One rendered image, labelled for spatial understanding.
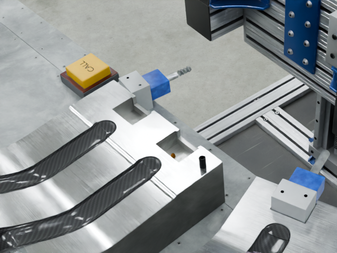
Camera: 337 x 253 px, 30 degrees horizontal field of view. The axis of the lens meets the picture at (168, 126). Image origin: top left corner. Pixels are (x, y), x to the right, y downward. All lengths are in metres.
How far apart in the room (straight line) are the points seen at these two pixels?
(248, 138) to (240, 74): 0.59
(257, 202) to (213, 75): 1.57
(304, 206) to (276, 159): 0.97
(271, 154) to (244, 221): 0.97
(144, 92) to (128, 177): 0.23
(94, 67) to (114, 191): 0.35
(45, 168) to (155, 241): 0.20
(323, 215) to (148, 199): 0.24
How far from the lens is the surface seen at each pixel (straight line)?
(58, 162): 0.94
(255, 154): 1.83
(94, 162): 0.92
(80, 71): 1.16
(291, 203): 0.85
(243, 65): 2.46
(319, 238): 0.85
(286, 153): 1.83
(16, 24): 1.40
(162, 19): 2.74
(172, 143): 0.95
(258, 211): 0.87
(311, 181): 0.89
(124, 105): 1.00
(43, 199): 0.89
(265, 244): 0.85
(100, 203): 0.87
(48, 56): 1.28
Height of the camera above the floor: 1.54
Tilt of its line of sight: 44 degrees down
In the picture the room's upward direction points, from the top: 8 degrees counter-clockwise
